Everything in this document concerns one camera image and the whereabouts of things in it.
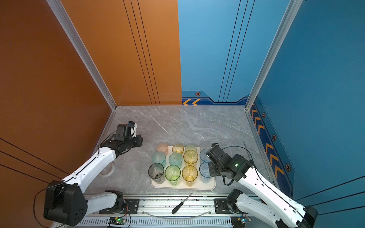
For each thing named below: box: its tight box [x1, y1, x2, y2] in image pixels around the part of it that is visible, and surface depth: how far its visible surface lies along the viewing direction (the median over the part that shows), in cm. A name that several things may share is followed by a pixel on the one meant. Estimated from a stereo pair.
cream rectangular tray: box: [150, 145, 217, 190], surface depth 82 cm
